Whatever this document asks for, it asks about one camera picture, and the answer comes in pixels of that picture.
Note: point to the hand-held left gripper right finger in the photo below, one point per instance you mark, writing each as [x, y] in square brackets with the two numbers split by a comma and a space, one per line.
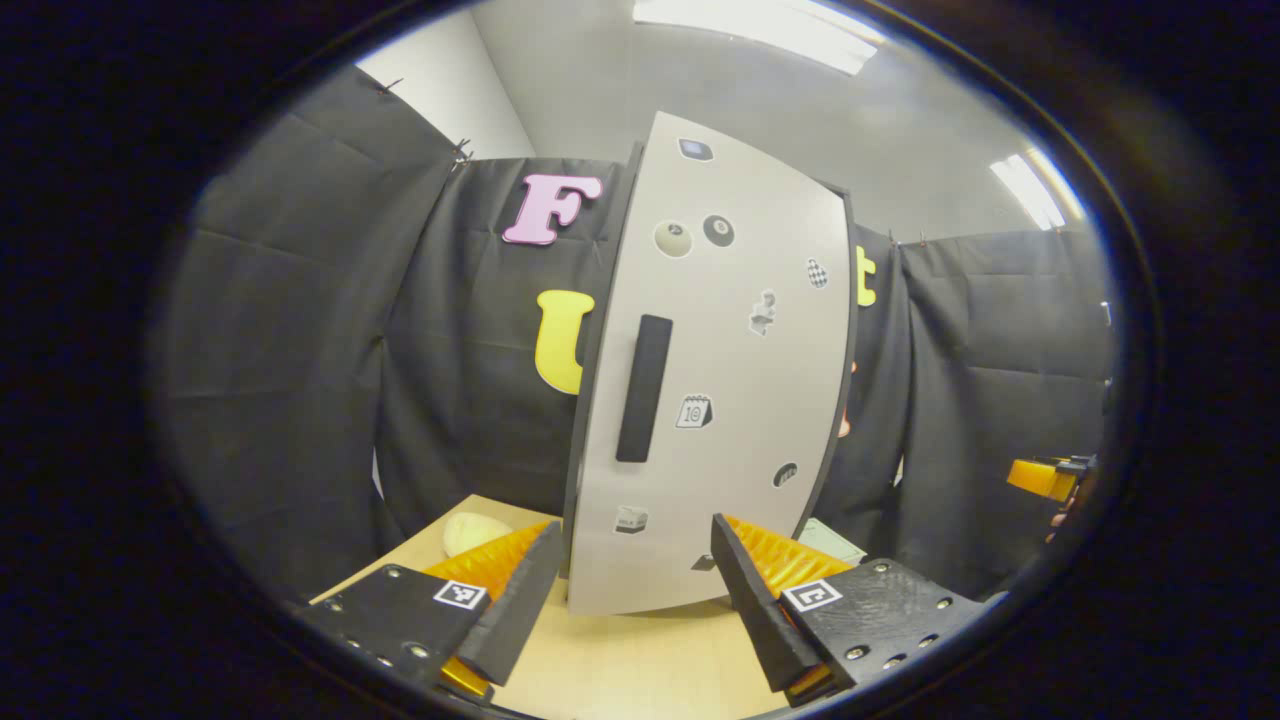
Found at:
[760, 610]

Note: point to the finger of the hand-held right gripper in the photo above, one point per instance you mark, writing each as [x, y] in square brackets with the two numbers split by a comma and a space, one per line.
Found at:
[1040, 478]

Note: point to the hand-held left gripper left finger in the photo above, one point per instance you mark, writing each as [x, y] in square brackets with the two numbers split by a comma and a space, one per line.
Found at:
[515, 610]

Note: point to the pale yellow coaster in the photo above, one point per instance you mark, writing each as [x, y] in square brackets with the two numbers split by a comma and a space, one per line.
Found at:
[472, 533]

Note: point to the grey cabinet door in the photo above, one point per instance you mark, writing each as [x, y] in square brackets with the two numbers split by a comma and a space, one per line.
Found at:
[740, 450]

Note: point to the black backdrop cloth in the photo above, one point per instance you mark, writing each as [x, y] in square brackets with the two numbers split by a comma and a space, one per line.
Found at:
[300, 350]

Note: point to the long ceiling light panel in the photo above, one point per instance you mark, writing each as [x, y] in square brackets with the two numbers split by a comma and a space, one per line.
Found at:
[760, 30]

